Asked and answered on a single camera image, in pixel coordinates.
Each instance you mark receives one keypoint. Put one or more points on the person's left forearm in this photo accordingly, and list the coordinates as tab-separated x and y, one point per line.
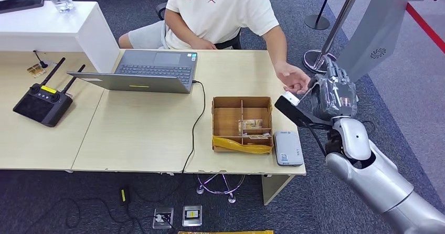
278	48

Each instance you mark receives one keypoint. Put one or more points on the upright patterned key card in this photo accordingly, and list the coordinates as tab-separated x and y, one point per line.
250	125

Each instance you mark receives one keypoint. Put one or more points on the black tablet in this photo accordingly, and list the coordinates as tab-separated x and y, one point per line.
21	3

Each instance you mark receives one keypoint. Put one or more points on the grey laptop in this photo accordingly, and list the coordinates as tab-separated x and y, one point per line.
149	83

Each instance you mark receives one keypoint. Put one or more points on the white counter block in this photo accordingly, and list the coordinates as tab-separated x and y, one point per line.
48	26

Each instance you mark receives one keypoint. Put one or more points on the person's right forearm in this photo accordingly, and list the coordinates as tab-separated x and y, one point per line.
177	31

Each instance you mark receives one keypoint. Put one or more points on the person's left hand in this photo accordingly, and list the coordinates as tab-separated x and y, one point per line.
293	76

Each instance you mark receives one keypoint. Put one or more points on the small gold card stack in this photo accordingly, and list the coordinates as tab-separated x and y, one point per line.
36	70

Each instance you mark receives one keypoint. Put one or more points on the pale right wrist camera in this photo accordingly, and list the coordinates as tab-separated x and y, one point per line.
290	98

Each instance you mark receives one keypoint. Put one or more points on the person's right hand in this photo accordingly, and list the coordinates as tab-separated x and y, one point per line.
203	45

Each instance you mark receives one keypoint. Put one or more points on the black power adapter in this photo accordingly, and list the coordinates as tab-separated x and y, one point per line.
124	195

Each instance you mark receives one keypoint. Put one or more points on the black remote controller with antennas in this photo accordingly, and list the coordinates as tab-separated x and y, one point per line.
41	106

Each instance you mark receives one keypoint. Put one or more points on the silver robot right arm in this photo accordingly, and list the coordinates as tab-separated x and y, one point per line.
375	180

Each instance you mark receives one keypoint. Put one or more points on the yellow tape strip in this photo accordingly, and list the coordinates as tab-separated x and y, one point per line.
242	148

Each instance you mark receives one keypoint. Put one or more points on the chrome stanchion post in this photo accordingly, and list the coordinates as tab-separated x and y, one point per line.
314	61

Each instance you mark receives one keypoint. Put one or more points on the chrome stool base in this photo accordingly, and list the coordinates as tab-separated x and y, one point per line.
232	199

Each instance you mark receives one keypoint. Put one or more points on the black stanchion post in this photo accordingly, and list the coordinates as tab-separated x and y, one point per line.
316	22

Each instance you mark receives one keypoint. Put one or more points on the black camera bracket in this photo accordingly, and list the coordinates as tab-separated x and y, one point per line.
299	116

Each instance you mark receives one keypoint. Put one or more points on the floor socket with yellow label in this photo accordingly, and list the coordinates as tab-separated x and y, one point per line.
192	216

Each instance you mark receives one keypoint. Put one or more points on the floor socket with white plug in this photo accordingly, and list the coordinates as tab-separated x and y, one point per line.
163	218

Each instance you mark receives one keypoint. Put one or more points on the grey kiosk stand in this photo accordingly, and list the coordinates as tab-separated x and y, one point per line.
375	34

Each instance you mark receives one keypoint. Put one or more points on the white card reader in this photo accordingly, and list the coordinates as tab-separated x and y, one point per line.
288	149

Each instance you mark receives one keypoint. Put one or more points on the person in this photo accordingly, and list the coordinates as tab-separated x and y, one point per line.
222	13

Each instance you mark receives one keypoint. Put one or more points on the red barrier belt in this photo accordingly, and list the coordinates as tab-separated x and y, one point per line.
427	29

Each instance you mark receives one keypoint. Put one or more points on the white desk leg panel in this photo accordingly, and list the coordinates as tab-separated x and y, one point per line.
273	187

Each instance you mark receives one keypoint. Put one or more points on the flat pale key card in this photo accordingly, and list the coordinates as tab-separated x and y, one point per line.
259	136

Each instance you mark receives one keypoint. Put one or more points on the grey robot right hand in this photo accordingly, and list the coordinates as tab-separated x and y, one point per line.
333	97

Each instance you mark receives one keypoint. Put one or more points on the divided cardboard box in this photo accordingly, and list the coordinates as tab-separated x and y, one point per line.
226	121

